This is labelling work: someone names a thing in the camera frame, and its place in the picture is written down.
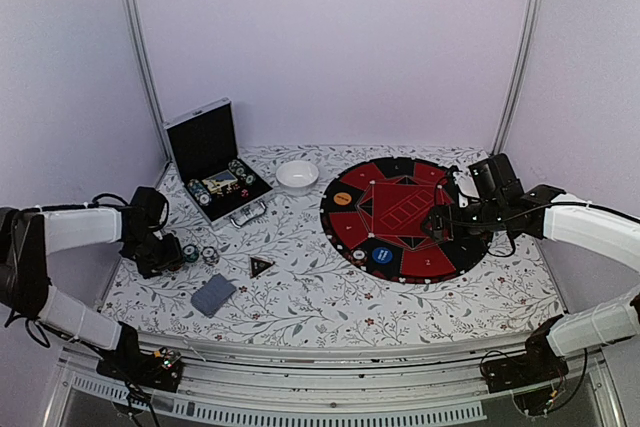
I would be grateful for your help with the aluminium frame post left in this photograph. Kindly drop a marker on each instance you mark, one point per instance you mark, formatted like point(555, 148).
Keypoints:
point(133, 18)

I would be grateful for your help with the round red black poker mat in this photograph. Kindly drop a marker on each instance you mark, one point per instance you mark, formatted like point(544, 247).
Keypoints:
point(391, 196)

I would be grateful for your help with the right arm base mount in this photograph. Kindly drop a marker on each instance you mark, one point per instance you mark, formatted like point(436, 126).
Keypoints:
point(536, 365)

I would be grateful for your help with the white ceramic bowl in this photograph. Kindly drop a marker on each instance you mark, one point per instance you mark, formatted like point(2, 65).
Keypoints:
point(297, 177)

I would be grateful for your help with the red chips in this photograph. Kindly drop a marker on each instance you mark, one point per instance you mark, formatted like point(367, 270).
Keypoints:
point(359, 257)

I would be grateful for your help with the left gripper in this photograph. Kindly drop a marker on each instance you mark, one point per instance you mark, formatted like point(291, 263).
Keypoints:
point(174, 256)

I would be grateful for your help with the floral tablecloth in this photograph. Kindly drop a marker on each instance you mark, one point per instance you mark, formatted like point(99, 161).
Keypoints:
point(312, 297)

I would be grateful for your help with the green poker chip stack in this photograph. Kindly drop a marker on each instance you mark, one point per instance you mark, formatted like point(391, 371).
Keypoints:
point(191, 253)

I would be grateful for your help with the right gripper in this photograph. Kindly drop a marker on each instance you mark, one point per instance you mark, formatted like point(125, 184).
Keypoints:
point(456, 231)

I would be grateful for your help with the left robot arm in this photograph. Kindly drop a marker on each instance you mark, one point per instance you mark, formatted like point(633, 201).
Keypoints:
point(30, 236)

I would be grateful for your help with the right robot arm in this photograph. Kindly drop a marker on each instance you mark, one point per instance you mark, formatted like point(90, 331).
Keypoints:
point(553, 214)

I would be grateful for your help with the orange big blind button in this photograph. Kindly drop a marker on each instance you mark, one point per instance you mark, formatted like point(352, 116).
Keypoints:
point(342, 198)

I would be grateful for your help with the blue card deck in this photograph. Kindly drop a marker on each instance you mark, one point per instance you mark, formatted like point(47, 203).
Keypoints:
point(212, 295)

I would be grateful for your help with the boxed playing card deck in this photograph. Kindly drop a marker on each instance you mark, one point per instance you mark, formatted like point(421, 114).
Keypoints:
point(219, 181)

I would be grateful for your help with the green twenty poker chip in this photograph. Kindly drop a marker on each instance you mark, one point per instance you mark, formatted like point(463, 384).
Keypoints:
point(249, 179)

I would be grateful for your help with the short poker chip row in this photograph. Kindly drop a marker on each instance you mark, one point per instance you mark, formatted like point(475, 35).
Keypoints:
point(237, 168)

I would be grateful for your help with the blue small blind button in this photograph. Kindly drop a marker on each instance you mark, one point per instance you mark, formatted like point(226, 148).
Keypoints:
point(382, 255)

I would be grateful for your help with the long poker chip row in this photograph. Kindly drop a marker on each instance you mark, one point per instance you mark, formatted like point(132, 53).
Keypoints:
point(199, 192)

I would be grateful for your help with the triangular all in marker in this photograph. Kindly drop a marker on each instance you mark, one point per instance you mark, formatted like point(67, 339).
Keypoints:
point(258, 266)

